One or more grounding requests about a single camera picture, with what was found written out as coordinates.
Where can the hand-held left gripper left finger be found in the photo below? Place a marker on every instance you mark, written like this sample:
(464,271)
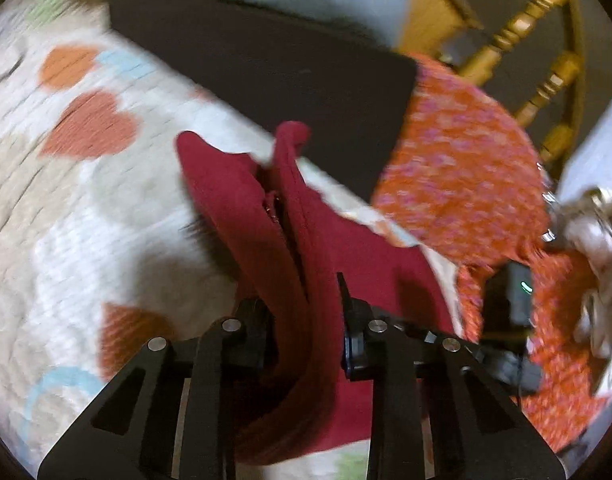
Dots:
(258,332)

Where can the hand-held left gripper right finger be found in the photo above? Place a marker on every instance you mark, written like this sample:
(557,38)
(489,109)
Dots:
(348,345)

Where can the dark red knit garment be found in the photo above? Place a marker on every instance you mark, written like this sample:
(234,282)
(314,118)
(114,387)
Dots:
(306,260)

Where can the pale patterned cloth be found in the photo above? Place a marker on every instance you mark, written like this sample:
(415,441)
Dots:
(596,260)

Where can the orange floral cloth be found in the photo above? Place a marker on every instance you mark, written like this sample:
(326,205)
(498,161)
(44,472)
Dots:
(461,160)

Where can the heart print quilted blanket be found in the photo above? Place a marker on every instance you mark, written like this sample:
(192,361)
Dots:
(85,210)

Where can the black mat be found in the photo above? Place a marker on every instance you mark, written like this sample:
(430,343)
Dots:
(261,70)

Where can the wooden chair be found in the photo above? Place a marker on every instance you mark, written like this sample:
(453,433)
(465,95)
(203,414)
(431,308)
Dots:
(526,20)

